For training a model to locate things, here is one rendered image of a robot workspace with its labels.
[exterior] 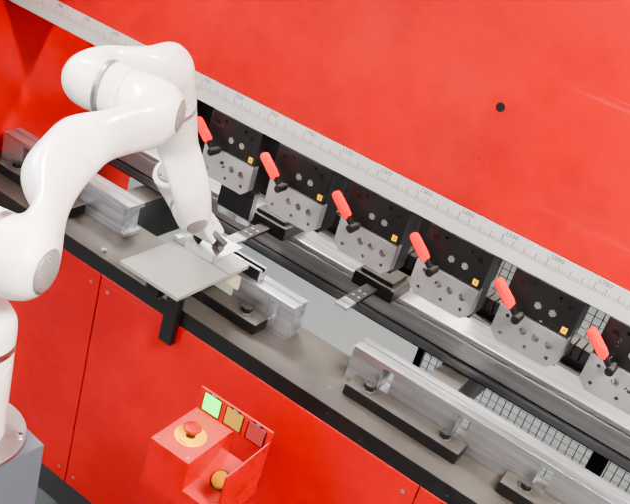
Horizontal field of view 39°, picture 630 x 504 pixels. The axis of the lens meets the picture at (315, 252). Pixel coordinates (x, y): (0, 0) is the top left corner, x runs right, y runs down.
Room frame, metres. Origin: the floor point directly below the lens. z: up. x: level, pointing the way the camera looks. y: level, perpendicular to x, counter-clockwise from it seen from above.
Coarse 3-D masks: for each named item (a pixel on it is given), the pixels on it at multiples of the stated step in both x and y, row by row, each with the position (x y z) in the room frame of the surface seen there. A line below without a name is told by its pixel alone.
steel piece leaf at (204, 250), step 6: (186, 240) 1.90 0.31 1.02; (186, 246) 1.90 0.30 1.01; (192, 246) 1.89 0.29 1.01; (198, 246) 1.89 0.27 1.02; (204, 246) 1.93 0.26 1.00; (210, 246) 1.94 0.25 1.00; (198, 252) 1.88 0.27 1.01; (204, 252) 1.88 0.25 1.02; (210, 252) 1.91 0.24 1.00; (222, 252) 1.93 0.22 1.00; (228, 252) 1.94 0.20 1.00; (204, 258) 1.88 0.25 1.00; (210, 258) 1.87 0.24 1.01; (216, 258) 1.89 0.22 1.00
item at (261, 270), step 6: (234, 252) 1.96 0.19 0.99; (240, 252) 1.96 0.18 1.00; (246, 258) 1.94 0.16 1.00; (252, 264) 1.92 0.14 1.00; (258, 264) 1.93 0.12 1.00; (246, 270) 1.92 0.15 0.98; (252, 270) 1.91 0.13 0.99; (258, 270) 1.90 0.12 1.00; (264, 270) 1.92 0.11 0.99; (252, 276) 1.91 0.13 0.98; (258, 276) 1.90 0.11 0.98; (264, 276) 1.92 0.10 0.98
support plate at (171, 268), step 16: (176, 240) 1.92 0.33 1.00; (192, 240) 1.95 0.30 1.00; (144, 256) 1.81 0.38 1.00; (160, 256) 1.83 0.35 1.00; (176, 256) 1.85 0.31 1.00; (192, 256) 1.87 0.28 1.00; (224, 256) 1.92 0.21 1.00; (144, 272) 1.74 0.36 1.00; (160, 272) 1.76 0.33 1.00; (176, 272) 1.78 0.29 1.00; (192, 272) 1.80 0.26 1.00; (208, 272) 1.82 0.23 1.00; (224, 272) 1.84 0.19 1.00; (160, 288) 1.70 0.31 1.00; (176, 288) 1.71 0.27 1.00; (192, 288) 1.73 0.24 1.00
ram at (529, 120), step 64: (64, 0) 2.21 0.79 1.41; (128, 0) 2.11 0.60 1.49; (192, 0) 2.03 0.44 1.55; (256, 0) 1.95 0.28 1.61; (320, 0) 1.88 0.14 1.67; (384, 0) 1.82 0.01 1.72; (448, 0) 1.76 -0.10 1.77; (512, 0) 1.71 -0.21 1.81; (576, 0) 1.66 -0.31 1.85; (256, 64) 1.94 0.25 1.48; (320, 64) 1.87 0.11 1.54; (384, 64) 1.80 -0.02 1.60; (448, 64) 1.74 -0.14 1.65; (512, 64) 1.69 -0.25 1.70; (576, 64) 1.64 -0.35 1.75; (256, 128) 1.92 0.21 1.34; (320, 128) 1.85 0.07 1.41; (384, 128) 1.78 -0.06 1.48; (448, 128) 1.72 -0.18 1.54; (512, 128) 1.67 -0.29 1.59; (576, 128) 1.62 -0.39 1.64; (384, 192) 1.76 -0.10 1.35; (448, 192) 1.70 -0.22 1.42; (512, 192) 1.65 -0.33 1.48; (576, 192) 1.60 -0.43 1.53; (512, 256) 1.63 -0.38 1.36; (576, 256) 1.58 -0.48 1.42
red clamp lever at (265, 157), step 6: (264, 156) 1.85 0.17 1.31; (270, 156) 1.87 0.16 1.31; (264, 162) 1.85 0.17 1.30; (270, 162) 1.85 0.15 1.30; (270, 168) 1.84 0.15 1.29; (276, 168) 1.86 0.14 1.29; (270, 174) 1.84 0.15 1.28; (276, 174) 1.84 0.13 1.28; (276, 180) 1.84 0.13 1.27; (276, 186) 1.83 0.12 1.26; (282, 186) 1.83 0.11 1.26; (288, 186) 1.86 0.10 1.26; (276, 192) 1.82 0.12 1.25
